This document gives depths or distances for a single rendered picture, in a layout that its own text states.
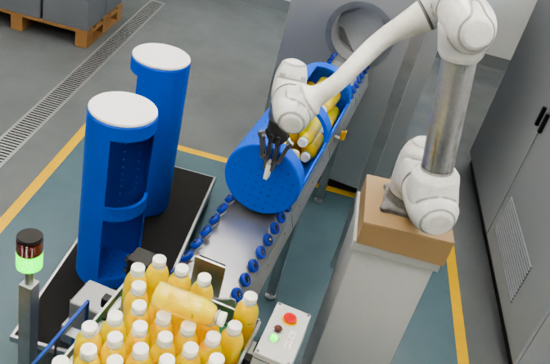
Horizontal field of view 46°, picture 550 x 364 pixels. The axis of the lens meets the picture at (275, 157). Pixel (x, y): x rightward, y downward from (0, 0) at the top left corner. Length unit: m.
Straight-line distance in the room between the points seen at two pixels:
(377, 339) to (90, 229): 1.29
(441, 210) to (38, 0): 4.23
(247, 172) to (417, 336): 1.62
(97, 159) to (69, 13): 2.98
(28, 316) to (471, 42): 1.37
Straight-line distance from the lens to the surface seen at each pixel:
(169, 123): 3.21
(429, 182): 2.04
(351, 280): 2.44
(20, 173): 4.05
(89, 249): 2.99
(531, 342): 3.45
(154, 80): 3.08
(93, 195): 2.80
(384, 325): 2.58
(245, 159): 2.27
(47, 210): 3.78
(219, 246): 2.23
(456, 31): 1.79
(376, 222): 2.26
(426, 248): 2.31
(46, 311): 3.03
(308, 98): 1.88
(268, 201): 2.33
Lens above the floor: 2.37
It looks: 32 degrees down
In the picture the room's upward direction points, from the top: 14 degrees clockwise
